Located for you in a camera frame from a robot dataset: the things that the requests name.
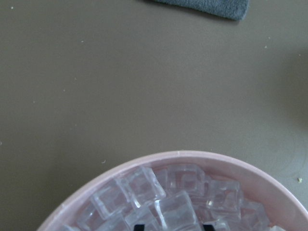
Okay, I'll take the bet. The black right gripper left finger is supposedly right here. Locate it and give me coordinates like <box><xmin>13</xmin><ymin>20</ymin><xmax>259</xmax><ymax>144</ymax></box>
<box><xmin>133</xmin><ymin>224</ymin><xmax>145</xmax><ymax>231</ymax></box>

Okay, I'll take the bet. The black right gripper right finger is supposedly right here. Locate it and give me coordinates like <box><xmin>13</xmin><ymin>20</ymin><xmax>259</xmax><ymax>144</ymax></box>
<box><xmin>203</xmin><ymin>224</ymin><xmax>216</xmax><ymax>231</ymax></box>

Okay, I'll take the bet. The pile of clear ice cubes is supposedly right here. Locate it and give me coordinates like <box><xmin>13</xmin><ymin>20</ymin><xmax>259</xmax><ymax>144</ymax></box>
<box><xmin>61</xmin><ymin>164</ymin><xmax>281</xmax><ymax>231</ymax></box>

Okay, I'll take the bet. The pink bowl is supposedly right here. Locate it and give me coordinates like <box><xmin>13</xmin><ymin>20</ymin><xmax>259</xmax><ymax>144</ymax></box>
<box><xmin>38</xmin><ymin>150</ymin><xmax>308</xmax><ymax>231</ymax></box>

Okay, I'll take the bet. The folded grey cloth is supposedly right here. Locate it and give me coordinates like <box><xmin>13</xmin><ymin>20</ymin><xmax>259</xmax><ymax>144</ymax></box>
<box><xmin>155</xmin><ymin>0</ymin><xmax>250</xmax><ymax>21</ymax></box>

